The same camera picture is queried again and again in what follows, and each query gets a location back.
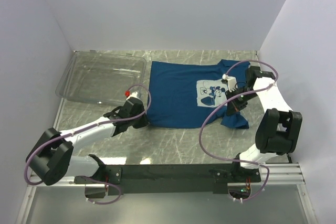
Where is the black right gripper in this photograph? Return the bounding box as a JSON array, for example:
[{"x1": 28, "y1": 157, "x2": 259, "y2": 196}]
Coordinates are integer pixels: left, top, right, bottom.
[{"x1": 225, "y1": 87, "x2": 258, "y2": 116}]

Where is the blue printed t-shirt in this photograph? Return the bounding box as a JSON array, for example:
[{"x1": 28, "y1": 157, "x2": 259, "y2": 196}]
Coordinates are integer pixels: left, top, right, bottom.
[{"x1": 147, "y1": 60, "x2": 249, "y2": 129}]

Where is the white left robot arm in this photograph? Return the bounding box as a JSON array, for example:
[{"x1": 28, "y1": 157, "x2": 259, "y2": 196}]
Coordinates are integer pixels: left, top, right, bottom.
[{"x1": 25, "y1": 95, "x2": 148, "y2": 186}]

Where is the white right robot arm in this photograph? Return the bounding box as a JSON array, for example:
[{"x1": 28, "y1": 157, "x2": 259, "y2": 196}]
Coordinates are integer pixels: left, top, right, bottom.
[{"x1": 223, "y1": 66, "x2": 302, "y2": 182}]

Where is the clear plastic bin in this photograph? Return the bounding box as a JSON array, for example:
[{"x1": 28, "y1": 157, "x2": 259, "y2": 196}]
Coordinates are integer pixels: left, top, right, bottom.
[{"x1": 56, "y1": 51, "x2": 146, "y2": 106}]

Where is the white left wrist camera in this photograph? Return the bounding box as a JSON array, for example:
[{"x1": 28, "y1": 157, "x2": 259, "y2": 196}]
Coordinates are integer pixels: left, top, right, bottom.
[{"x1": 124, "y1": 90, "x2": 141, "y2": 100}]

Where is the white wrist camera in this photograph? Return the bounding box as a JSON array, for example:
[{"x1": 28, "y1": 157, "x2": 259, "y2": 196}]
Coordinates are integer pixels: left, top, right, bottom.
[
  {"x1": 222, "y1": 74, "x2": 237, "y2": 91},
  {"x1": 124, "y1": 90, "x2": 141, "y2": 100}
]

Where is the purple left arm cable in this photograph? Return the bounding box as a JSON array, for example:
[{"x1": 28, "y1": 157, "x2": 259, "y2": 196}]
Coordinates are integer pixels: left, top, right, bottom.
[{"x1": 24, "y1": 84, "x2": 152, "y2": 205}]

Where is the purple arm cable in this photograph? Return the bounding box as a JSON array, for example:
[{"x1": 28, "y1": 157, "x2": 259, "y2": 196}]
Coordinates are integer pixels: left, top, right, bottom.
[
  {"x1": 199, "y1": 60, "x2": 279, "y2": 204},
  {"x1": 24, "y1": 84, "x2": 152, "y2": 205}
]

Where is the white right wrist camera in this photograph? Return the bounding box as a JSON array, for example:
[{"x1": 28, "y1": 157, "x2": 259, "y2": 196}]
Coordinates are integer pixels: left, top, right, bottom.
[{"x1": 222, "y1": 74, "x2": 237, "y2": 91}]

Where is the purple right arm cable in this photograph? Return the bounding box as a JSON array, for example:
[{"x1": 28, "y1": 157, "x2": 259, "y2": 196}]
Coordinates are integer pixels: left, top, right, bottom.
[{"x1": 199, "y1": 60, "x2": 279, "y2": 204}]

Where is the aluminium rail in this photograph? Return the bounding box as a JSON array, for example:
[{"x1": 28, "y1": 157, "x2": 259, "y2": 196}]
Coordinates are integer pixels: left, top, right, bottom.
[{"x1": 28, "y1": 163, "x2": 306, "y2": 187}]

